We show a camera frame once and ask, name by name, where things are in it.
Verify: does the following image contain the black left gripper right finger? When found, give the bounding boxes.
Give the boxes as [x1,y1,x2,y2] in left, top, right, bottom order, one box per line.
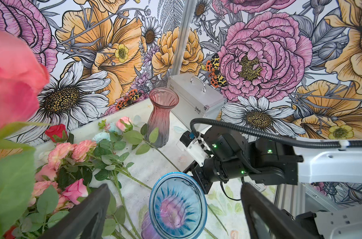
[241,183,315,239]

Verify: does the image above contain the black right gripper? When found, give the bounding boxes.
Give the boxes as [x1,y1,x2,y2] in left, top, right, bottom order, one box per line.
[183,126,298,194]

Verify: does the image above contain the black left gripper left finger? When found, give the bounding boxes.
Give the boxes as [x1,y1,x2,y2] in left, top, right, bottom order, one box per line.
[40,184,110,239]

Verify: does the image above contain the blue purple glass vase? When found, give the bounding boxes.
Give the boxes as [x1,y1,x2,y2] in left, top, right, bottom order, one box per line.
[141,172,207,239]

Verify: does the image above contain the dark pink glass vase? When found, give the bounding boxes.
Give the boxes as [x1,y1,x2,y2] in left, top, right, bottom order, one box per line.
[145,88,179,148]

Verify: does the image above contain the pink flower stems on table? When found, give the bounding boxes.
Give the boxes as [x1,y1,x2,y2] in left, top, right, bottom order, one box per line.
[5,117,170,239]

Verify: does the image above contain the grey metal box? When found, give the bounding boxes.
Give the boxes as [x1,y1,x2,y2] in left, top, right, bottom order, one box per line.
[167,73,225,129]

